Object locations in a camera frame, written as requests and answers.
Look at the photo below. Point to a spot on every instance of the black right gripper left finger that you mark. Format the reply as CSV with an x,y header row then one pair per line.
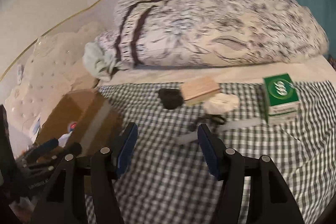
x,y
75,178

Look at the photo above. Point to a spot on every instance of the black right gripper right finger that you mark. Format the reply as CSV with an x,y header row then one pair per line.
x,y
270,199

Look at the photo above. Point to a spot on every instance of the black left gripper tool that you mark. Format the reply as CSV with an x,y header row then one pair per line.
x,y
27,175

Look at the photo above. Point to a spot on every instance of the brown cardboard box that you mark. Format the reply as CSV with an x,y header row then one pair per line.
x,y
96,121

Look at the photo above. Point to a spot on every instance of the green white medicine box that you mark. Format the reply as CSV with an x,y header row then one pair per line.
x,y
281,99

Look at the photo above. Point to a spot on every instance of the white scrunchie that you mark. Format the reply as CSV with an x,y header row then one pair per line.
x,y
221,103

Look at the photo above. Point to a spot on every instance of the white power strip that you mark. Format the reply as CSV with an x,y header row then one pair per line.
x,y
20,71

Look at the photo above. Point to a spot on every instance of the beige wooden box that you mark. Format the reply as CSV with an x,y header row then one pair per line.
x,y
199,90

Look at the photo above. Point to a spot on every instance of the cream tufted headboard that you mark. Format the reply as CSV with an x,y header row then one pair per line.
x,y
54,68

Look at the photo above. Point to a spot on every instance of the small black cube device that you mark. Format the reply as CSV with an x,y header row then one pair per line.
x,y
170,98

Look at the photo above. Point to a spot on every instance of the pale green towel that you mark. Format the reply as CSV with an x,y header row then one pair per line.
x,y
99,63

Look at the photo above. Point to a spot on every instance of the floral patterned duvet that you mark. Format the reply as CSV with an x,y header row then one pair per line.
x,y
212,33

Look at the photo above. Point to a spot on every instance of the black ring keychain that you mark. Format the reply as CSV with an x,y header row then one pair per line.
x,y
213,122

